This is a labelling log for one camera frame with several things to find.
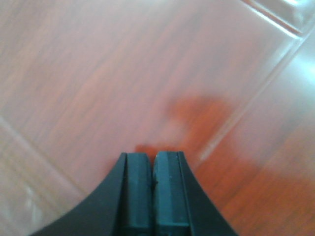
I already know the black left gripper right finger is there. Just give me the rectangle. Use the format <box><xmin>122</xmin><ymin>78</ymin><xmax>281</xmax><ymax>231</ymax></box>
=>
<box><xmin>153</xmin><ymin>151</ymin><xmax>236</xmax><ymax>236</ymax></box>

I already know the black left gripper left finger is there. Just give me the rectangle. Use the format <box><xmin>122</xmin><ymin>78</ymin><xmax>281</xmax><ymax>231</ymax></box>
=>
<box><xmin>34</xmin><ymin>153</ymin><xmax>153</xmax><ymax>236</ymax></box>

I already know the brown wooden door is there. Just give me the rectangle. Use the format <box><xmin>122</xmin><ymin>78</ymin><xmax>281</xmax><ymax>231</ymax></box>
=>
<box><xmin>0</xmin><ymin>0</ymin><xmax>315</xmax><ymax>236</ymax></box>

